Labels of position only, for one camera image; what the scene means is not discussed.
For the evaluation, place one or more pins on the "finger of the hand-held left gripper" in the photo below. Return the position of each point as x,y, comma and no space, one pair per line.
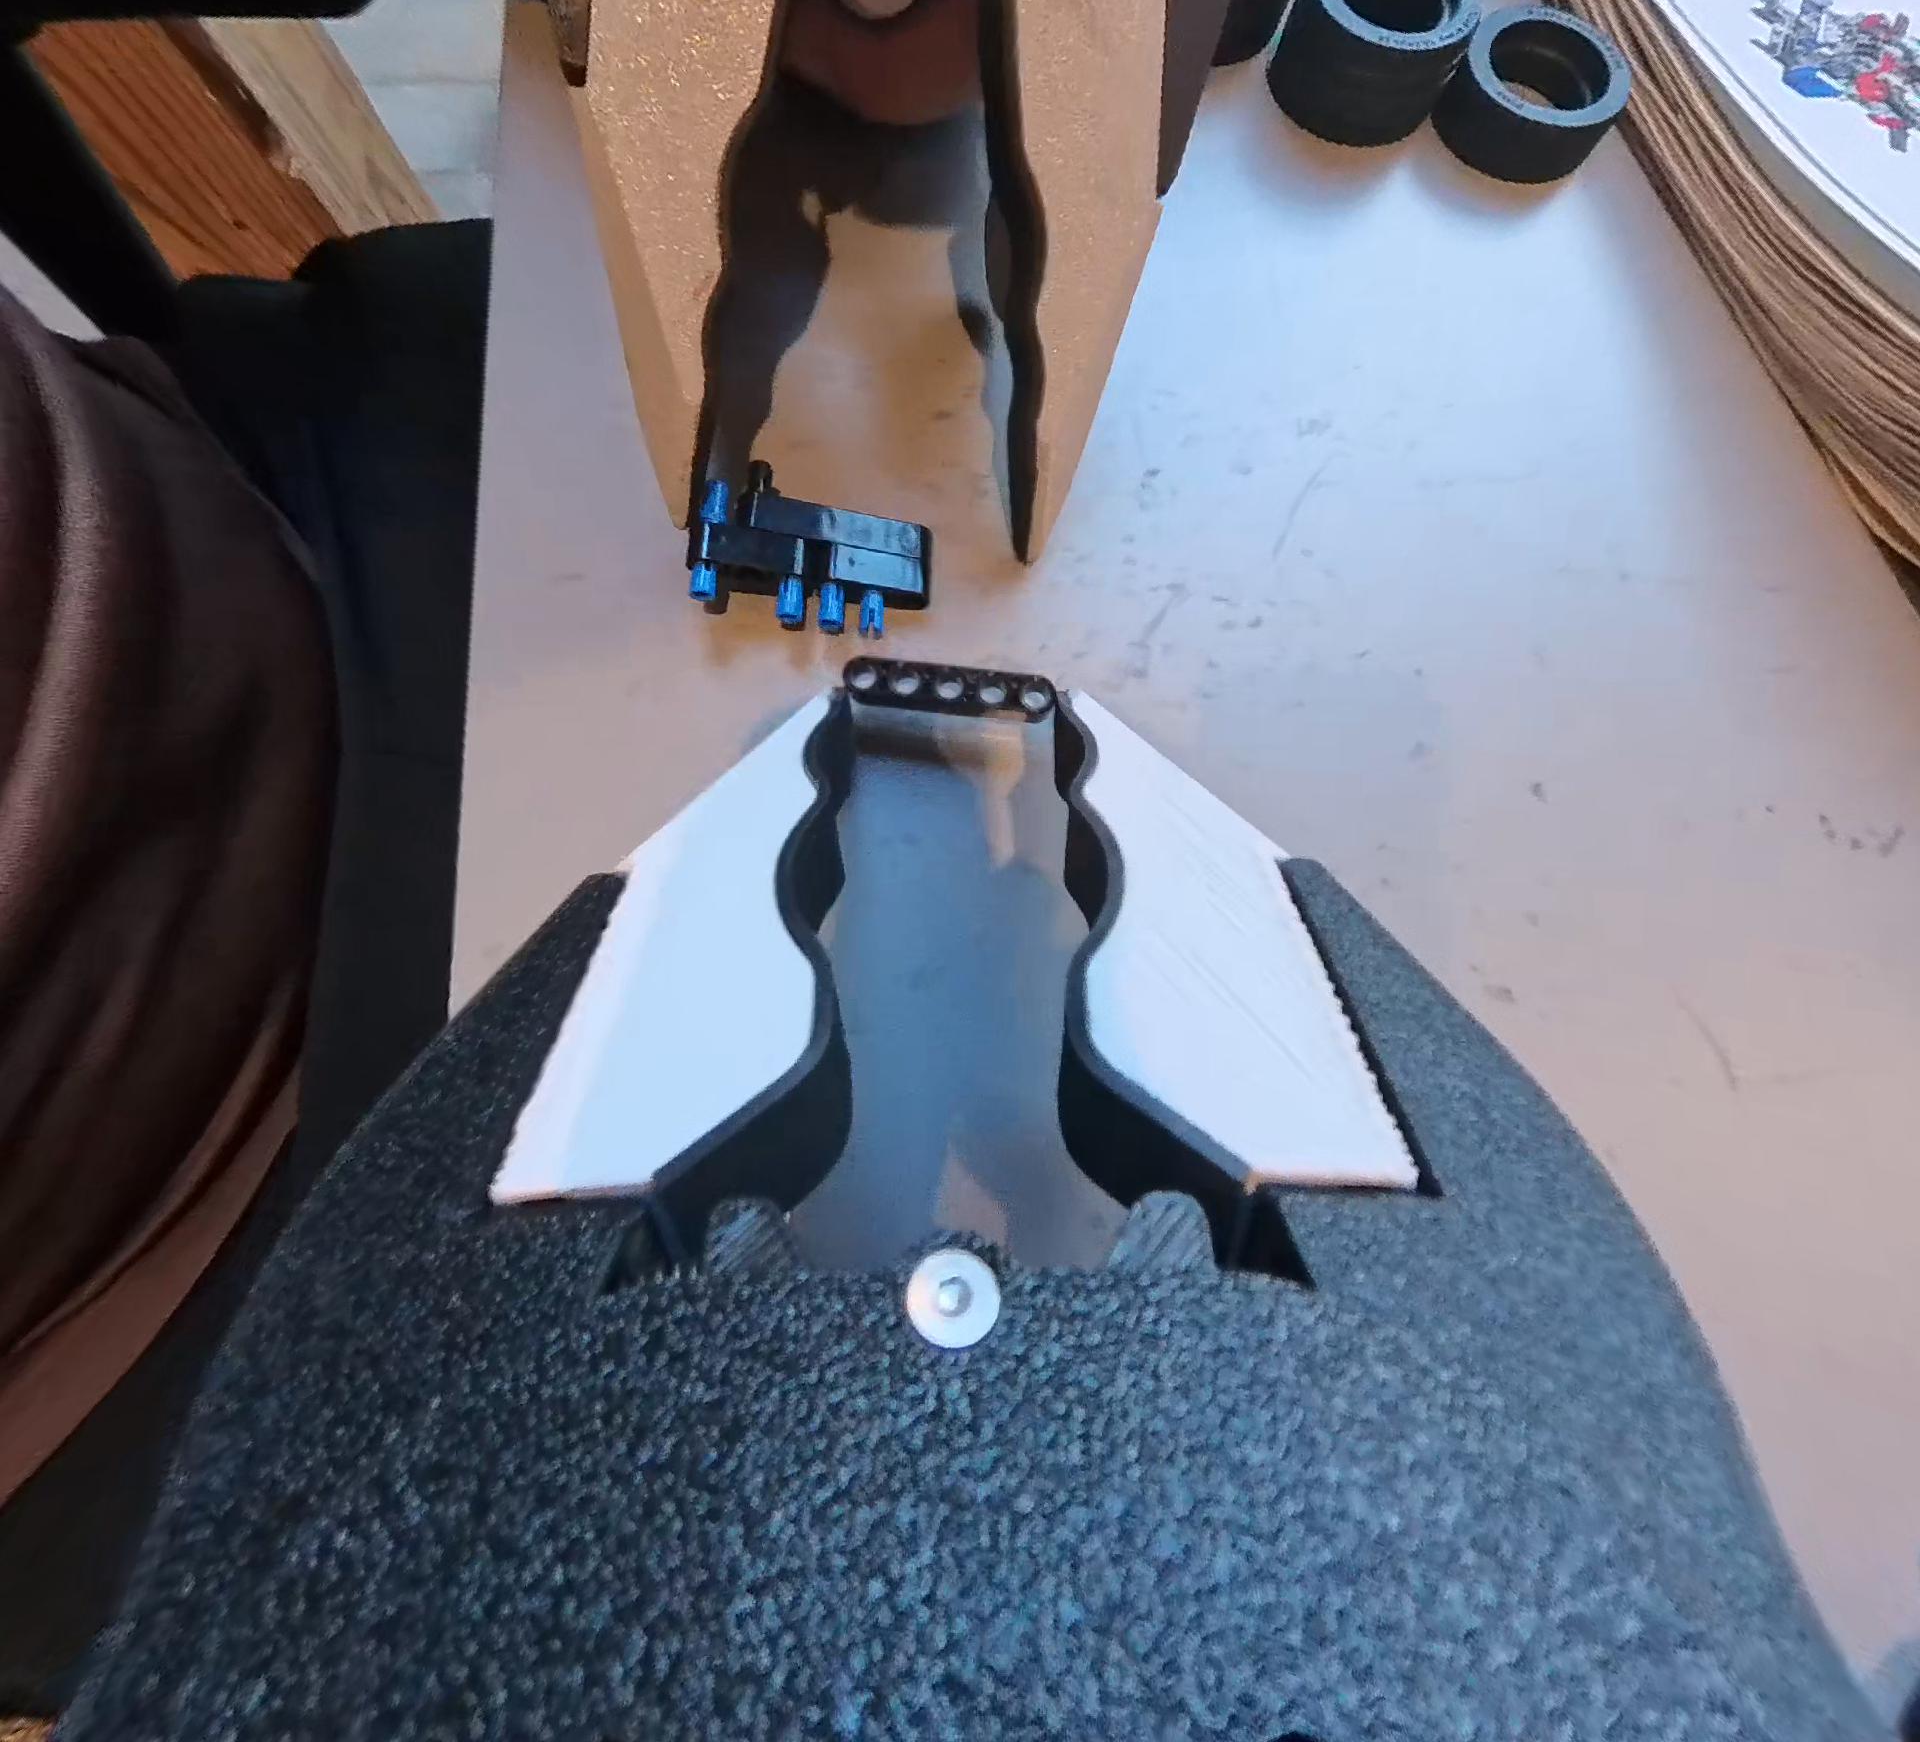
1087,196
658,124

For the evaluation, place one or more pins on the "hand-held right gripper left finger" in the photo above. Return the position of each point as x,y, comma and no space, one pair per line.
673,993

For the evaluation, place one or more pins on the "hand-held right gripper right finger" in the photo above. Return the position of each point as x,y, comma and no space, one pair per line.
1230,993

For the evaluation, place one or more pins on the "black perforated brick beam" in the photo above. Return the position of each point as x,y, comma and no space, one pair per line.
960,688

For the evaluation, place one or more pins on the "black brick assembly blue pins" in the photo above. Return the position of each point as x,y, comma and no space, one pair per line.
839,551

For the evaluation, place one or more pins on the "white desk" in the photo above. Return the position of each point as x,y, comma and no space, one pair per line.
1425,541

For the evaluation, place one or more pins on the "person's brown shirt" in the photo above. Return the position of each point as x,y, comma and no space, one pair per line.
132,798

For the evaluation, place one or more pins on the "thick instruction booklet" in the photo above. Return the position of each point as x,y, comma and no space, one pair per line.
1771,196

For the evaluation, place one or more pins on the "black chair frame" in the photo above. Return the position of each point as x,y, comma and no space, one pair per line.
75,183

